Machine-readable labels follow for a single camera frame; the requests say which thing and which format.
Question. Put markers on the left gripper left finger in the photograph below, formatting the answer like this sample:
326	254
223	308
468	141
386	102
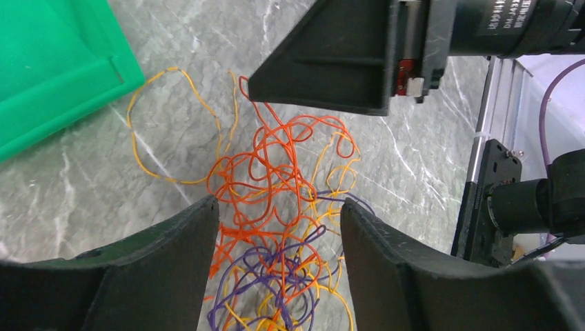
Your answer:
154	279

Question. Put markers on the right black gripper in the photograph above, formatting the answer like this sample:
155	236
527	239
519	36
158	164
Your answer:
352	56

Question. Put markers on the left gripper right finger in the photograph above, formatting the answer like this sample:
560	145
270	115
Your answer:
399	283

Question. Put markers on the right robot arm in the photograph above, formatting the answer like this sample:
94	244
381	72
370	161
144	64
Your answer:
510	29

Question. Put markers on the green plastic bin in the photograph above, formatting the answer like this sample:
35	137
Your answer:
60	62

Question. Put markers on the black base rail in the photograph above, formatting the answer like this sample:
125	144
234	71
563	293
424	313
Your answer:
525	186

